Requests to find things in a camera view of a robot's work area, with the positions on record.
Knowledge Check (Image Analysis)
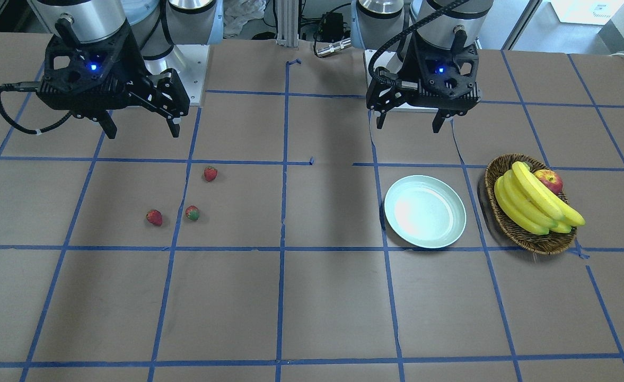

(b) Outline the strawberry with green top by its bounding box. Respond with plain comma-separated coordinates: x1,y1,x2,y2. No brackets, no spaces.
184,205,200,221

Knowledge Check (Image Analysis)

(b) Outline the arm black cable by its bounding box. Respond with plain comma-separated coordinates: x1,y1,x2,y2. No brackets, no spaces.
0,82,74,135
368,0,471,88

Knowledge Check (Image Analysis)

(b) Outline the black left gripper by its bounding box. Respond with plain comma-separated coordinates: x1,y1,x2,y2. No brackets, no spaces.
370,37,482,134

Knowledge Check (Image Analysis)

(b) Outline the wicker basket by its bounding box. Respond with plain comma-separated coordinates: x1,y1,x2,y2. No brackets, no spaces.
477,154,578,255

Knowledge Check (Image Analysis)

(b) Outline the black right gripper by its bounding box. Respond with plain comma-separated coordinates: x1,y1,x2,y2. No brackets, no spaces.
37,21,190,140

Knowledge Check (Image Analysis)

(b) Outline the red apple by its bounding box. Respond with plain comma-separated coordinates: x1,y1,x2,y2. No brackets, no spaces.
534,169,563,195

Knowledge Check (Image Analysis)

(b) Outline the red strawberry front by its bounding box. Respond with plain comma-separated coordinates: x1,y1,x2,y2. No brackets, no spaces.
145,210,164,227

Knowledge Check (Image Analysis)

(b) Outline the aluminium frame post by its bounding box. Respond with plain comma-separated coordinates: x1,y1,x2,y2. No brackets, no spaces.
271,0,301,49

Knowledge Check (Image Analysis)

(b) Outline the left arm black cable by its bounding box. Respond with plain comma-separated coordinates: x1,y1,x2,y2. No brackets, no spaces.
368,0,471,88

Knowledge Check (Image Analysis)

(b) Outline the yellow banana bunch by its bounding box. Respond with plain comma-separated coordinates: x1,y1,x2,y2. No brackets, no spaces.
494,161,586,235

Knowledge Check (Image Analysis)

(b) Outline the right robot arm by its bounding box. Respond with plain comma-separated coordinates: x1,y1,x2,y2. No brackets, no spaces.
30,1,224,140

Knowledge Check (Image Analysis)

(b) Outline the light green plate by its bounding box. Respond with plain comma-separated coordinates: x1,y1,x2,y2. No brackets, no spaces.
383,175,467,249

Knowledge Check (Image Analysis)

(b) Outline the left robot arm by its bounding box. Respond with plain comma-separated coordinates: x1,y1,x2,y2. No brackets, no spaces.
350,1,494,133

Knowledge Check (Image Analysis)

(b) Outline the red strawberry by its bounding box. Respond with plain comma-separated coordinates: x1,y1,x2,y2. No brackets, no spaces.
203,166,219,183
145,210,164,227

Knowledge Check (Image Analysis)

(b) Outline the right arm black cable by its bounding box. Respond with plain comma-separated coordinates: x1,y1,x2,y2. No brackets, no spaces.
0,82,74,135

